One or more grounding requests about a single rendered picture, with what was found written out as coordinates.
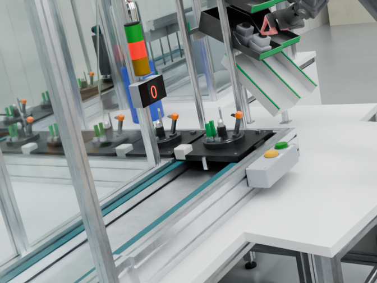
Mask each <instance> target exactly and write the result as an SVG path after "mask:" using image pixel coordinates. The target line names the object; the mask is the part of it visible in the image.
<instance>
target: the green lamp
mask: <svg viewBox="0 0 377 283"><path fill-rule="evenodd" d="M124 30H125V34H126V39H127V42H128V43H135V42H139V41H142V40H144V38H143V35H142V30H141V25H140V24H137V25H132V26H125V27H124Z"/></svg>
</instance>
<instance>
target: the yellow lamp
mask: <svg viewBox="0 0 377 283"><path fill-rule="evenodd" d="M131 62H132V66H133V70H134V74H135V76H140V75H146V74H148V73H150V72H151V71H150V66H149V61H148V57H147V56H146V57H144V58H140V59H136V60H131Z"/></svg>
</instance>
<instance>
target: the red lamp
mask: <svg viewBox="0 0 377 283"><path fill-rule="evenodd" d="M128 48H129V52H130V57H131V59H132V60H136V59H140V58H144V57H146V56H147V53H146V48H145V43H144V40H142V41H139V42H135V43H128Z"/></svg>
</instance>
